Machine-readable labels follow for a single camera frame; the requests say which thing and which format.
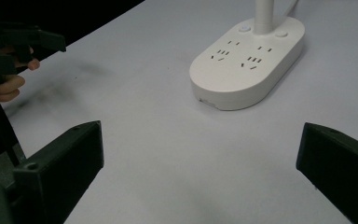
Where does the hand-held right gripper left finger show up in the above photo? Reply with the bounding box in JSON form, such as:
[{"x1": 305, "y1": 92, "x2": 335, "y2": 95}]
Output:
[{"x1": 12, "y1": 120, "x2": 105, "y2": 224}]

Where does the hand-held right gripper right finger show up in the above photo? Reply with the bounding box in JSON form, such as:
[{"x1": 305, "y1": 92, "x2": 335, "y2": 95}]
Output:
[{"x1": 296, "y1": 121, "x2": 358, "y2": 224}]

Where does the white power strip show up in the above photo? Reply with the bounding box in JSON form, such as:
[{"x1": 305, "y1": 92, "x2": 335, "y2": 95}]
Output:
[{"x1": 188, "y1": 0, "x2": 306, "y2": 112}]

